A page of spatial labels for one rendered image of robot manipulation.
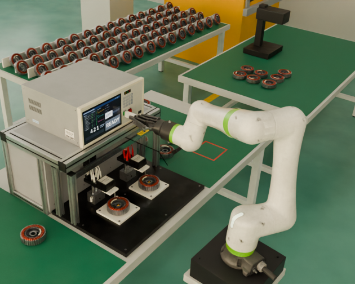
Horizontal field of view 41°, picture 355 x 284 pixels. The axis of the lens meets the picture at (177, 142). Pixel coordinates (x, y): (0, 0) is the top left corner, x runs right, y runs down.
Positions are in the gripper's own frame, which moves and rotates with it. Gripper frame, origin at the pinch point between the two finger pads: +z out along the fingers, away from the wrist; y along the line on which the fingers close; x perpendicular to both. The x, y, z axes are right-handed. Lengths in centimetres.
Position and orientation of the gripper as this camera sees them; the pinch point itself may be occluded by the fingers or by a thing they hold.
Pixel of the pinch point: (131, 115)
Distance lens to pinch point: 231.9
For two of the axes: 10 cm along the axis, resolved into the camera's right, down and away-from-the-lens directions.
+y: 5.8, -4.0, 7.1
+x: 0.5, -8.5, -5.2
